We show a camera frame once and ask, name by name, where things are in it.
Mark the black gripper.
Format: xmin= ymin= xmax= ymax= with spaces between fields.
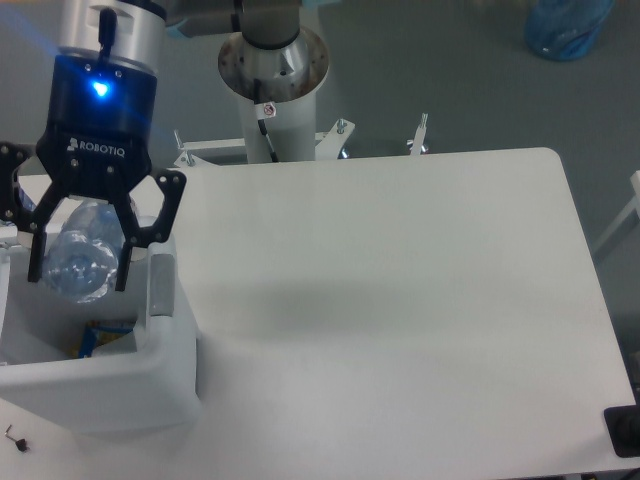
xmin=0 ymin=0 xmax=188 ymax=293

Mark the clear plastic water bottle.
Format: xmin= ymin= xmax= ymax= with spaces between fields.
xmin=42 ymin=200 xmax=124 ymax=304

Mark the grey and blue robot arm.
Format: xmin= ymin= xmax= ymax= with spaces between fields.
xmin=1 ymin=1 xmax=329 ymax=290

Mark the white plastic trash can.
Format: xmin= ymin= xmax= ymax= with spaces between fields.
xmin=1 ymin=230 xmax=202 ymax=433

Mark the blue labelled bottle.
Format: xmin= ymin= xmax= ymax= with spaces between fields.
xmin=1 ymin=174 xmax=35 ymax=227

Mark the blue and yellow snack wrapper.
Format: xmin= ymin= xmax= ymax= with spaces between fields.
xmin=75 ymin=321 xmax=135 ymax=359

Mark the blue plastic bag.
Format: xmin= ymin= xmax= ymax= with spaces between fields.
xmin=523 ymin=0 xmax=615 ymax=62

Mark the black device at table edge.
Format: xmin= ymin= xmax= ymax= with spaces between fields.
xmin=604 ymin=405 xmax=639 ymax=458

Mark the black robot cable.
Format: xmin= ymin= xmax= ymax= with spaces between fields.
xmin=253 ymin=78 xmax=280 ymax=164

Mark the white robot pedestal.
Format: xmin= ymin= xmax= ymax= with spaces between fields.
xmin=172 ymin=25 xmax=431 ymax=169

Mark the white frame at right edge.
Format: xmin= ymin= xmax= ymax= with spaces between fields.
xmin=592 ymin=171 xmax=639 ymax=263

